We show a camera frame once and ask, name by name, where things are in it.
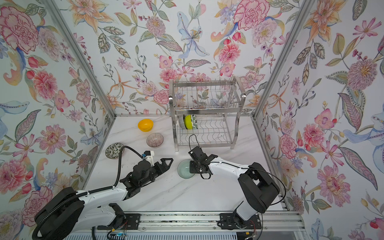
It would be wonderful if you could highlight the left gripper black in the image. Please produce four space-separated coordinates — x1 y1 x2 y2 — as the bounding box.
139 159 175 188

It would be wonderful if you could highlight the silver two-tier dish rack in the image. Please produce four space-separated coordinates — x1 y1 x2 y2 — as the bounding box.
169 77 247 151

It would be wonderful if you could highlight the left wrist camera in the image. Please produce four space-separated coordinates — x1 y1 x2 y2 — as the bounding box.
142 151 155 167

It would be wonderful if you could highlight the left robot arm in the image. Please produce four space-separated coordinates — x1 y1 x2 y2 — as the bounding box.
32 158 174 240

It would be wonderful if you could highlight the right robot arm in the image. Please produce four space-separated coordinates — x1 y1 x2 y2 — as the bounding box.
189 146 281 228

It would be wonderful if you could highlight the yellow plastic bowl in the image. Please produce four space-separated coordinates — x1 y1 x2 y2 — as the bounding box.
138 119 154 132

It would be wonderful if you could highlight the lime green plastic bowl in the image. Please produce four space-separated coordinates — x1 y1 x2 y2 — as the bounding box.
183 115 193 130

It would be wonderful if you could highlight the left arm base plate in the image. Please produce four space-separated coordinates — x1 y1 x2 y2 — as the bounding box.
96 213 141 231

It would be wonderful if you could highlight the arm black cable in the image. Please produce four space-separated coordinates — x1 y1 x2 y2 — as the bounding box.
31 145 145 240
188 134 287 240

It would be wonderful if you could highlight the green leaf pattern bowl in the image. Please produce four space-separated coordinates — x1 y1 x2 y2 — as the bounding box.
191 115 198 130

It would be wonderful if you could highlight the speckled dark patterned bowl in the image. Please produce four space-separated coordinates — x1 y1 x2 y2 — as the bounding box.
105 143 124 159

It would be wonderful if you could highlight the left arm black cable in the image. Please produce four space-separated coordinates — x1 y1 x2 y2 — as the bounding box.
31 145 145 240

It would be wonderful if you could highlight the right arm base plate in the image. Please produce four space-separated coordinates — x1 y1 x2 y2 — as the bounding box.
217 213 262 230

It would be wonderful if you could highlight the pale green glass bowl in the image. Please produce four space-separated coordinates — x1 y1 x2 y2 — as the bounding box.
178 160 195 179

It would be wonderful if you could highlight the aluminium mounting rail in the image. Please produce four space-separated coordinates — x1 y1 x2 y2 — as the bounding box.
48 210 308 234

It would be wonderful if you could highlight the purple striped glass bowl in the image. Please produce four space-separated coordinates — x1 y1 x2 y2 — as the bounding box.
146 133 164 148

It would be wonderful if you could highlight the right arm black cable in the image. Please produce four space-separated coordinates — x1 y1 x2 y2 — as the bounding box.
188 134 287 240

